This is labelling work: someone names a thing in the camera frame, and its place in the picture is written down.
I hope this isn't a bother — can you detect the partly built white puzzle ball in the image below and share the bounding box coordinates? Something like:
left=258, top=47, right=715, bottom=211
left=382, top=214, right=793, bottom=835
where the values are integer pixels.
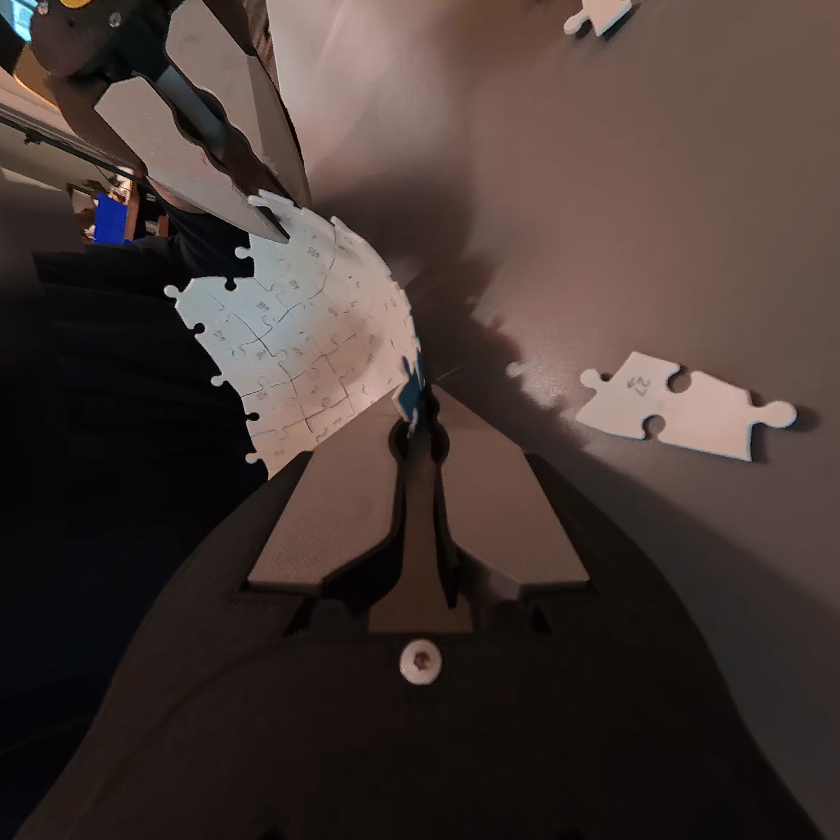
left=164, top=189, right=429, bottom=483

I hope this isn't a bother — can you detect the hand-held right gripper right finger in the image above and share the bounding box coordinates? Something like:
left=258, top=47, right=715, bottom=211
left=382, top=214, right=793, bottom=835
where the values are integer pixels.
left=425, top=385, right=590, bottom=608

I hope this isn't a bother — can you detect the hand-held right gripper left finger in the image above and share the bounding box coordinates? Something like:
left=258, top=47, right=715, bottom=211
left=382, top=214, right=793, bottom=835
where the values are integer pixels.
left=247, top=407, right=411, bottom=614

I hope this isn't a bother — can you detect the white puzzle piece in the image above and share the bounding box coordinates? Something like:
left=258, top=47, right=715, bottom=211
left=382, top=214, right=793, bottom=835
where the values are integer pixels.
left=563, top=0, right=634, bottom=37
left=575, top=351, right=798, bottom=462

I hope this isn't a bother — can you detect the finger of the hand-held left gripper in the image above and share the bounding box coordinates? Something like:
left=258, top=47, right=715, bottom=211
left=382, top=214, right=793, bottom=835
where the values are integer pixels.
left=166, top=0, right=314, bottom=206
left=94, top=74, right=291, bottom=245

